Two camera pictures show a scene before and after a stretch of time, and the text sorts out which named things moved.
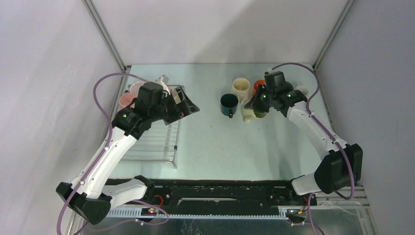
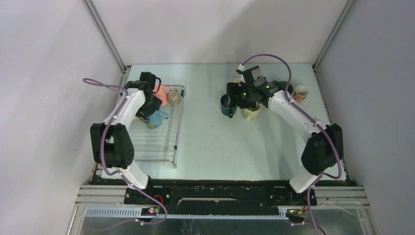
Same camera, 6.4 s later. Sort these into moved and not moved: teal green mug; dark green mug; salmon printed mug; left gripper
Moved: left gripper
Not moved: salmon printed mug; teal green mug; dark green mug
